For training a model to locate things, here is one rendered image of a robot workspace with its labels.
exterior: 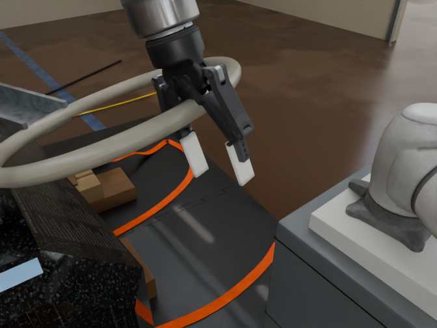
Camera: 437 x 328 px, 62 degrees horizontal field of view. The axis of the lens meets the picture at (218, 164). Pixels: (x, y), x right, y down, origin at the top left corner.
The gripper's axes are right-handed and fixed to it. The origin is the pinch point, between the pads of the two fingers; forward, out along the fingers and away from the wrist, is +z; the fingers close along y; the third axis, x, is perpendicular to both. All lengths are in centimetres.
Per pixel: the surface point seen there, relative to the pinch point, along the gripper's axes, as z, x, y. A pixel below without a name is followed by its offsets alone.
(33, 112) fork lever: -11, 5, 54
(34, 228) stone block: 14, 18, 56
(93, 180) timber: 46, -32, 152
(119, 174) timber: 55, -51, 161
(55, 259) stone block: 20, 20, 47
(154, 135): -9.4, 8.5, -0.2
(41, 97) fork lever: -14, 3, 51
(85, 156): -10.3, 16.2, 4.2
